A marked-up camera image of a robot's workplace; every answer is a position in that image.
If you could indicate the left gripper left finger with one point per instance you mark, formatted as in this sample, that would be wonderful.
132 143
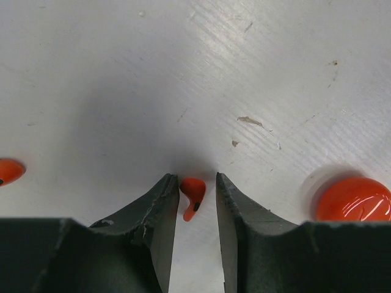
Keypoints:
127 251

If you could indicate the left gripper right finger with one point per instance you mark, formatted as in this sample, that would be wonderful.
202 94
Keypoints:
262 252

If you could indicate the red earbud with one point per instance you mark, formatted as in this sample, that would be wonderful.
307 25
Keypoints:
194 189
10 171

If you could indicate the red charging case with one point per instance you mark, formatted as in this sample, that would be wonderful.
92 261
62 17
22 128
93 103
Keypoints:
357 199

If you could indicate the red earbud on purple earbud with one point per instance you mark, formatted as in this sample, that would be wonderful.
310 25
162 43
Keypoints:
10 171

